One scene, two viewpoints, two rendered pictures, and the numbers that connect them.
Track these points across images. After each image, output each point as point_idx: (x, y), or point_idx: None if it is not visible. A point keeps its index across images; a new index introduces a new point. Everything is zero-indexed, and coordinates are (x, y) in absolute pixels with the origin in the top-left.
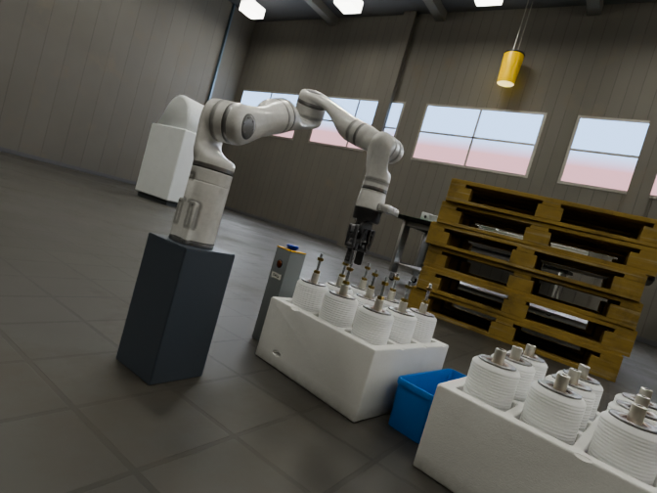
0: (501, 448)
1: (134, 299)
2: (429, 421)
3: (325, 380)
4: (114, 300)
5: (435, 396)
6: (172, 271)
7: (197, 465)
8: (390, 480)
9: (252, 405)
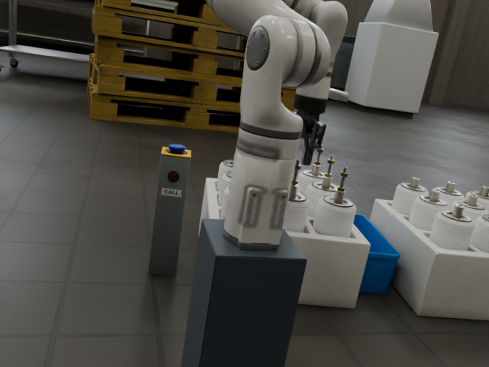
0: (484, 277)
1: (210, 348)
2: (431, 281)
3: (314, 287)
4: None
5: (435, 262)
6: (286, 292)
7: None
8: (439, 340)
9: (321, 357)
